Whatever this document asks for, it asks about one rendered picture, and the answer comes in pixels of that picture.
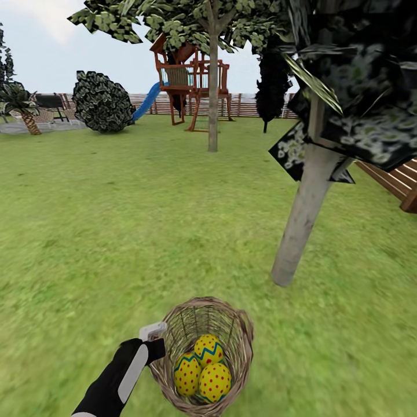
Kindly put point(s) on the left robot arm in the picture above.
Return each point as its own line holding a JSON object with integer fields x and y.
{"x": 108, "y": 395}

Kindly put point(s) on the easter egg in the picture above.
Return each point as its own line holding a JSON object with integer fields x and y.
{"x": 215, "y": 383}
{"x": 186, "y": 373}
{"x": 208, "y": 349}

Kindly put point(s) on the charcoal grill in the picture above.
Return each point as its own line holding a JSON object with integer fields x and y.
{"x": 50, "y": 101}

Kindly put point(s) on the wicker basket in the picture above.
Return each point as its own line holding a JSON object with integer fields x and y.
{"x": 237, "y": 357}

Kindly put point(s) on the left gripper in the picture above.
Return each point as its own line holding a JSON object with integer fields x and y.
{"x": 157, "y": 349}

